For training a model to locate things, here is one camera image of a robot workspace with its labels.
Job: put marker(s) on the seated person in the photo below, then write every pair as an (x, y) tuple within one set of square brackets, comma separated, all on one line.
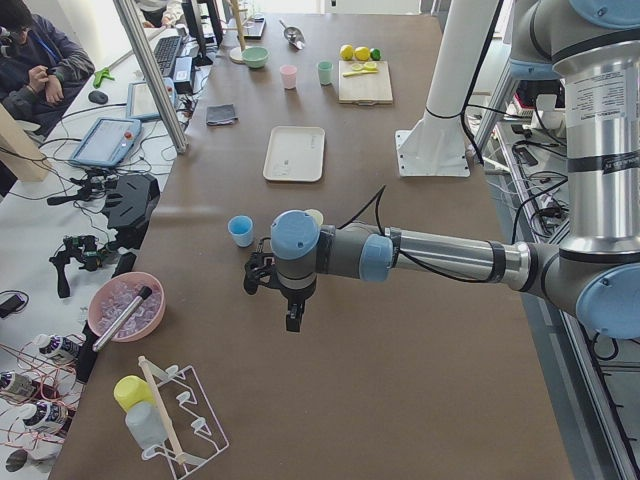
[(47, 72)]

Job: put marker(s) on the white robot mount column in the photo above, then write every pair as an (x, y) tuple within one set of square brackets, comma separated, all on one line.
[(436, 146)]

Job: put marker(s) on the green bowl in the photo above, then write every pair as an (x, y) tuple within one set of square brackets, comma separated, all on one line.
[(255, 57)]

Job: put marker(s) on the blue cup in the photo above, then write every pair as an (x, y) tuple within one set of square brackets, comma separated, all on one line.
[(240, 228)]

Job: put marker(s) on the blue teach pendant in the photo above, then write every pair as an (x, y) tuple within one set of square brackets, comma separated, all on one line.
[(107, 143)]

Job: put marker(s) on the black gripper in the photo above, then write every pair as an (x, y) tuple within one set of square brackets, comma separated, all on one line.
[(295, 297)]

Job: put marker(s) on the pink bowl with ice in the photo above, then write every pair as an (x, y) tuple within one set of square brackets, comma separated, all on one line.
[(116, 295)]

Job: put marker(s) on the metal muddler stick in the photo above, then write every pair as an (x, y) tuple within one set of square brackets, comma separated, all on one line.
[(143, 294)]

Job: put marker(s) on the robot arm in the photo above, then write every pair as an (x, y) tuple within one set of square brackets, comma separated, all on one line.
[(593, 273)]

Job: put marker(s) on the green cup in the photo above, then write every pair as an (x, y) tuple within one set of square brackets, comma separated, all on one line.
[(324, 71)]

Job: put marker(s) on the pink cup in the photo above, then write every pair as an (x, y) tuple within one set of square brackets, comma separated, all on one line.
[(288, 75)]

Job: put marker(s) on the cream cup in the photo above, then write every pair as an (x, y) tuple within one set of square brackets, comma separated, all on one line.
[(317, 216)]

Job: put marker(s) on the grey folded cloth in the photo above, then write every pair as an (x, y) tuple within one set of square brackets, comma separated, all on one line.
[(220, 115)]

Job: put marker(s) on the aluminium frame post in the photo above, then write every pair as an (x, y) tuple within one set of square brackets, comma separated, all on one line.
[(146, 60)]

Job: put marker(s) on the computer mouse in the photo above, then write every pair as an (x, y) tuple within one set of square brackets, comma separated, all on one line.
[(98, 97)]

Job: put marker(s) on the wooden cutting board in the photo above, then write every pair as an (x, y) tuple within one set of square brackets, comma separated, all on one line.
[(365, 89)]

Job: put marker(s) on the green lime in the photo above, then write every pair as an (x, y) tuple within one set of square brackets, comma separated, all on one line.
[(375, 54)]

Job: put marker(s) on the beige rabbit tray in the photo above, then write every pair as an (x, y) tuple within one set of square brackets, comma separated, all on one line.
[(295, 154)]

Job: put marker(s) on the wooden stand with base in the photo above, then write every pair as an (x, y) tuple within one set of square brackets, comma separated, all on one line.
[(235, 52)]

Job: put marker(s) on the metal scoop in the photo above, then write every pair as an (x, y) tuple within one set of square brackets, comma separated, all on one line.
[(293, 35)]

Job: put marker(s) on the white wire cup rack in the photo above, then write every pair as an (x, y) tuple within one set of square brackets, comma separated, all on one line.
[(195, 434)]

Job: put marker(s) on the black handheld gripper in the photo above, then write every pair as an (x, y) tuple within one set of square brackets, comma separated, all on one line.
[(86, 251)]

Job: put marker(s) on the black keyboard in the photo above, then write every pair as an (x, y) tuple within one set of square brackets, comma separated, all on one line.
[(166, 52)]

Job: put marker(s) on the yellow cup on rack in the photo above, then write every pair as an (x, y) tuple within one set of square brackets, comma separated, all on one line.
[(131, 390)]

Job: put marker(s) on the clear cup on rack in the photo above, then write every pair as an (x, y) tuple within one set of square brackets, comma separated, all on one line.
[(145, 425)]

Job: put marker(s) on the whole lemon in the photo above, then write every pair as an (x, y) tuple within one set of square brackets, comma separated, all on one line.
[(346, 52), (362, 53)]

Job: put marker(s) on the yellow plastic knife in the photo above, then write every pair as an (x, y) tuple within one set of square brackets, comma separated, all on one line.
[(359, 72)]

